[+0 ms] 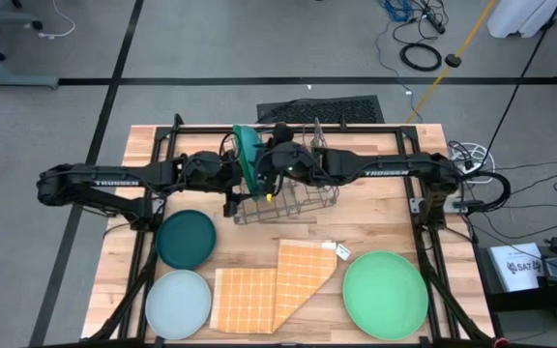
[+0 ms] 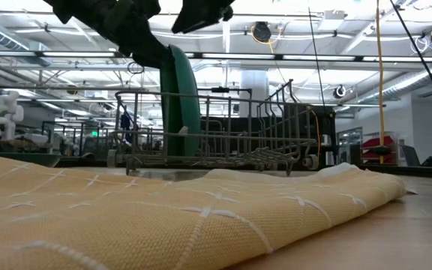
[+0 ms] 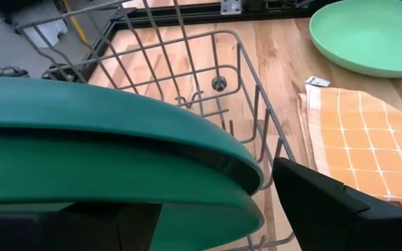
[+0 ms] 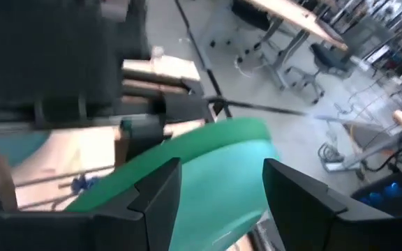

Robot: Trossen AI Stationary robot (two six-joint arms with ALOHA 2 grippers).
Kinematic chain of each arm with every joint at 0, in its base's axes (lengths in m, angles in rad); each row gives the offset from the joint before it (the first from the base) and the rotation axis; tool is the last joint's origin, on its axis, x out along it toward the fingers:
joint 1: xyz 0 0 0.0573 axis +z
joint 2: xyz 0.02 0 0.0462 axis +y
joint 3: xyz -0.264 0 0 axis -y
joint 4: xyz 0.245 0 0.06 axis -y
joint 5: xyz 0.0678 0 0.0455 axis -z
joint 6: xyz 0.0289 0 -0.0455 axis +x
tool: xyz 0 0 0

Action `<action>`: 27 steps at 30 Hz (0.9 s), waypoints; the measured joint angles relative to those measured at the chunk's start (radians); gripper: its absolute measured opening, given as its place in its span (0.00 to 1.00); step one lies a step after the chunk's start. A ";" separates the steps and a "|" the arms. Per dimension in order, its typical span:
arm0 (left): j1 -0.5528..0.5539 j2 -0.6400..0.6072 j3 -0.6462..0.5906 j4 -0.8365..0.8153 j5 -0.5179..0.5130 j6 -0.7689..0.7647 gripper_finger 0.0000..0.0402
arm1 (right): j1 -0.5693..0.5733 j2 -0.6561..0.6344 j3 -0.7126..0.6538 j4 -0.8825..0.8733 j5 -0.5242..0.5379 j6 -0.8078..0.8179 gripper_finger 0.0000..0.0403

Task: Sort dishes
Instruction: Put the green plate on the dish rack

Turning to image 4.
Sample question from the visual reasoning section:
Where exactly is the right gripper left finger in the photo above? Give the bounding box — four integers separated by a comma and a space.
0, 157, 183, 251

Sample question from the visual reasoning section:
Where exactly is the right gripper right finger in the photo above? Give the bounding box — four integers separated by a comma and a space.
262, 158, 402, 251

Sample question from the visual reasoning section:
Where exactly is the dark green plate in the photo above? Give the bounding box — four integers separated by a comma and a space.
65, 117, 272, 213

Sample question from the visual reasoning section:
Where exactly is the large teal plate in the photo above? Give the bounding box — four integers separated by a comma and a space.
168, 137, 281, 251

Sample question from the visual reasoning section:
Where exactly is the small dark teal plate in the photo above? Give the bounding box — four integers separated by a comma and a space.
0, 132, 50, 167

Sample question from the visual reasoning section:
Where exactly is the black office chair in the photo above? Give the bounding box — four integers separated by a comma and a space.
284, 41, 357, 105
209, 0, 282, 70

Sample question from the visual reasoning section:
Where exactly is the desk with grey legs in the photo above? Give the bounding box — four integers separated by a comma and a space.
246, 0, 349, 91

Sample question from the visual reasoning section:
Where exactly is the black metal rig frame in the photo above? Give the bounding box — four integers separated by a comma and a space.
162, 78, 331, 123

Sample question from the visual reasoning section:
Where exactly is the thin white cable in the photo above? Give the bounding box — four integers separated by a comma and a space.
234, 55, 258, 78

